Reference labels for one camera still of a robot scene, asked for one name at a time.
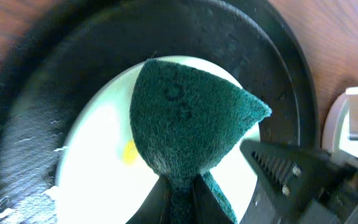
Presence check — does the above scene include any green yellow sponge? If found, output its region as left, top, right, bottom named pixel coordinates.
left=129, top=59, right=272, bottom=223

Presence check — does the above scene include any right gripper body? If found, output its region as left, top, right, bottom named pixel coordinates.
left=278, top=161, right=358, bottom=223

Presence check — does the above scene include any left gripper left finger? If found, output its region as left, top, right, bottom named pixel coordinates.
left=126, top=175, right=170, bottom=224

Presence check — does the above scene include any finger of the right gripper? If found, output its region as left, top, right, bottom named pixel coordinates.
left=240, top=140, right=357, bottom=220

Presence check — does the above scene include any white pink plate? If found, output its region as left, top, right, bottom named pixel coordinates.
left=321, top=92, right=347, bottom=152

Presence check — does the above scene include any mint plate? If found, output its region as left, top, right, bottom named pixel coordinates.
left=55, top=56, right=257, bottom=223

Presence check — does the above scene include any black round tray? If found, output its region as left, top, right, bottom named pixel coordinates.
left=0, top=1, right=319, bottom=223

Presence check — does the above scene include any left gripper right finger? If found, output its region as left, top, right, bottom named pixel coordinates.
left=191, top=174, right=233, bottom=224

